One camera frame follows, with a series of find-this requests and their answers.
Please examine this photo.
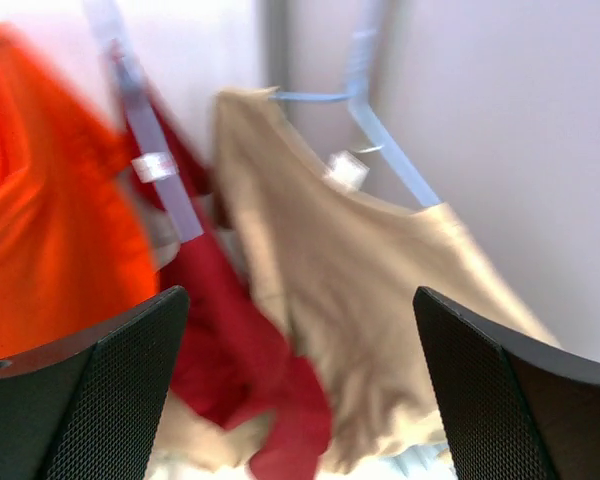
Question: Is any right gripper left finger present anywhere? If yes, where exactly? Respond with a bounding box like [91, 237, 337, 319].
[0, 286, 189, 480]

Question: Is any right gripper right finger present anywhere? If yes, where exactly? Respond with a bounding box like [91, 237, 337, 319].
[413, 287, 600, 480]

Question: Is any beige t shirt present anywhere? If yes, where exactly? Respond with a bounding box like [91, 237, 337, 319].
[152, 85, 564, 474]

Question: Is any blue hanger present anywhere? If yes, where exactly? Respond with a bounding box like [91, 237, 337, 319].
[83, 1, 203, 268]
[272, 28, 441, 208]

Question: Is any dark red t shirt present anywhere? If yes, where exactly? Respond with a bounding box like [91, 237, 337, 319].
[132, 92, 332, 479]

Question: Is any orange t shirt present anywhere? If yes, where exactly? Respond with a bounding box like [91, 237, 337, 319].
[0, 25, 158, 359]

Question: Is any blue hanger under red shirt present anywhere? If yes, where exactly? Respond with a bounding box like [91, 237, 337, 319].
[83, 1, 203, 268]

